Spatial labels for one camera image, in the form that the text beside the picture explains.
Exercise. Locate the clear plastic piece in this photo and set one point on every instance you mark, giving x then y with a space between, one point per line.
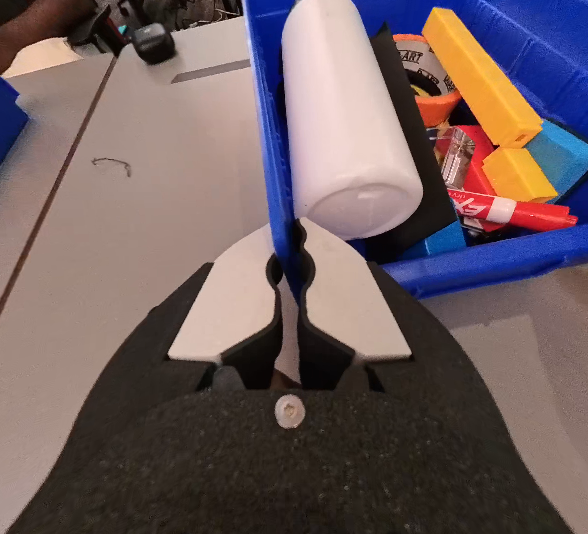
457 157

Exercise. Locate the orange tape roll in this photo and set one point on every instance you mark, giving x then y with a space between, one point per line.
436 109

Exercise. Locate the red white item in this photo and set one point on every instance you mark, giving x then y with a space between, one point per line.
542 217

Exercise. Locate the short yellow block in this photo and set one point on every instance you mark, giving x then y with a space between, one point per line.
514 173

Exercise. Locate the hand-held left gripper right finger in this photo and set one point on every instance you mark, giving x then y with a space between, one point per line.
358 309

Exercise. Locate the white cylindrical container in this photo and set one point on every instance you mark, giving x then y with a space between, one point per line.
344 129

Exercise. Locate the yellow block stick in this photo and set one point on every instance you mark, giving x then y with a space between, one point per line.
477 79

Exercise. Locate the black box device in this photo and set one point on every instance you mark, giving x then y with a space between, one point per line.
154 44

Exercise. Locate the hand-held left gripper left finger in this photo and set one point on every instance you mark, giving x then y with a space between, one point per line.
225 309

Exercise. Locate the white paper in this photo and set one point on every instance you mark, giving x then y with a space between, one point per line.
41 56

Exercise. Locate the red box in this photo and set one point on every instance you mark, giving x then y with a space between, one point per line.
483 161

